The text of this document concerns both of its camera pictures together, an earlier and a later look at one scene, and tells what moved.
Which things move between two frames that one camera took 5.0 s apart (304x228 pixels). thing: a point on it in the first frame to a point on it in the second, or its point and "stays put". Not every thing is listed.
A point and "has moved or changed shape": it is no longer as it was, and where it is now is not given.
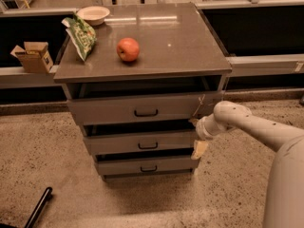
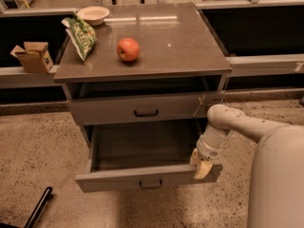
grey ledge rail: (237, 66) stays put
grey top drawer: (148, 108) stays put
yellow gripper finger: (194, 121) to (195, 158)
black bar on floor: (47, 194) stays put
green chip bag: (82, 34) stays put
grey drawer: (142, 141) has moved or changed shape
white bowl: (93, 15) stays put
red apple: (127, 48) stays put
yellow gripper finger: (199, 147) to (203, 167)
